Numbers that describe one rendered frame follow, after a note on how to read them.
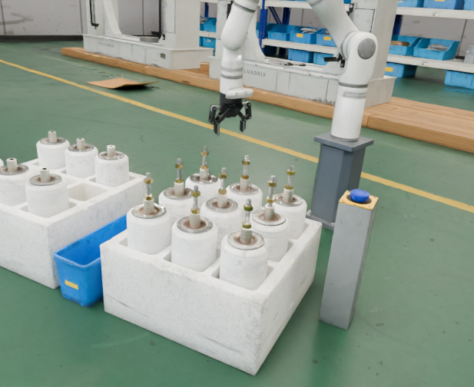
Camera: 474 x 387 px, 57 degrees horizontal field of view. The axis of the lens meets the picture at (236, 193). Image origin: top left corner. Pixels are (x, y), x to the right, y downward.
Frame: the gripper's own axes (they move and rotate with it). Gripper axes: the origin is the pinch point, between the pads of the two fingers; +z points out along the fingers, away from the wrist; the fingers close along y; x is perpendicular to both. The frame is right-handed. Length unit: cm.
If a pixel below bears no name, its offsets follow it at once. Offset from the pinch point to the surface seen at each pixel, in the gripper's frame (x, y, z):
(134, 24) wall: -688, -129, 98
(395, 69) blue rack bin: -275, -349, 82
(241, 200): 44.1, 16.7, -2.5
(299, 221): 54, 6, 0
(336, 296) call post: 69, 4, 12
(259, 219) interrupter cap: 57, 19, -6
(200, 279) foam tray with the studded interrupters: 64, 35, 0
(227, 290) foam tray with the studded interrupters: 69, 32, -1
